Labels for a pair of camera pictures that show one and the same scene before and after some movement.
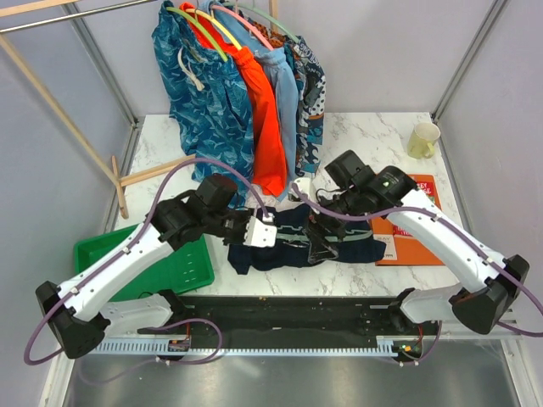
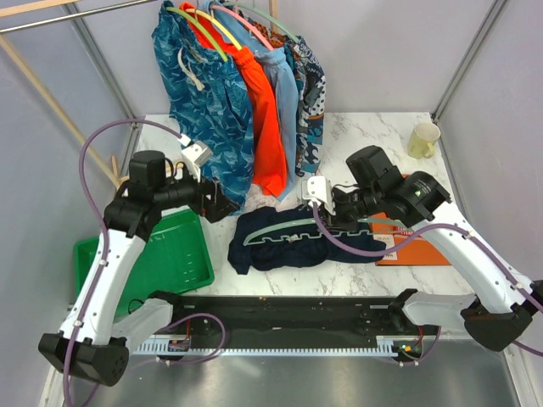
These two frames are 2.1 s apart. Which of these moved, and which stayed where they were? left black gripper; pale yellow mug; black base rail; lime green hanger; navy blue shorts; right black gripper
Moved: right black gripper; left black gripper
Stayed: pale yellow mug; lime green hanger; black base rail; navy blue shorts
